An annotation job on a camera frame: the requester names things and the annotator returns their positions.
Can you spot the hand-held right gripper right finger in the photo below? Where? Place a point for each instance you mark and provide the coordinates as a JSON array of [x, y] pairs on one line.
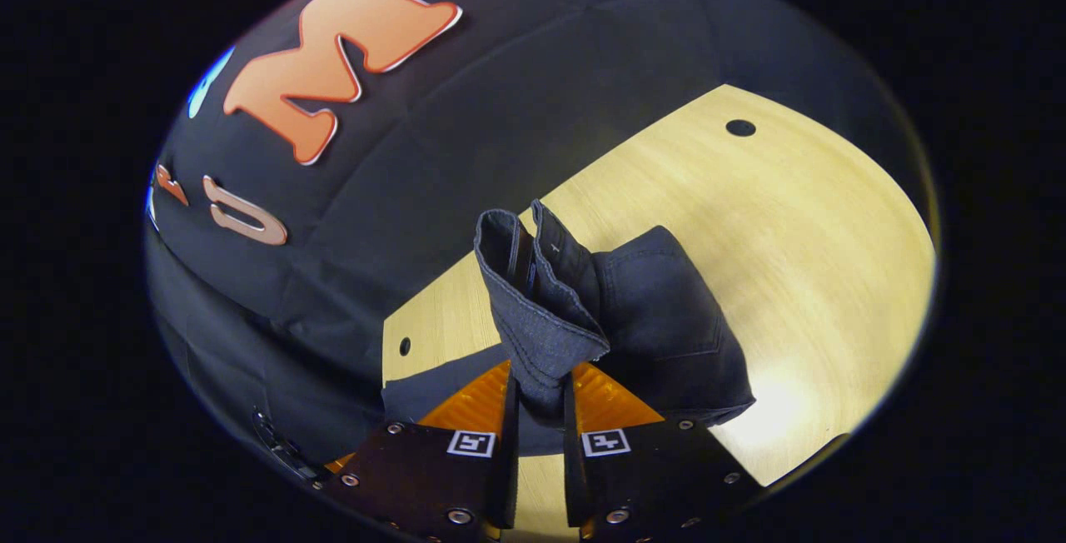
[[575, 485]]

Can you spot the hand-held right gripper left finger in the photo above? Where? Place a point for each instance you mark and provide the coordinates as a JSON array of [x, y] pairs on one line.
[[508, 485]]

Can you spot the dark grey jeans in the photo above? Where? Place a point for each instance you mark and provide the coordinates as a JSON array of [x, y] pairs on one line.
[[658, 318]]

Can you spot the plain black curtain cloth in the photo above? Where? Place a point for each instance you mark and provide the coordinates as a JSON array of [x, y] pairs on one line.
[[233, 343]]

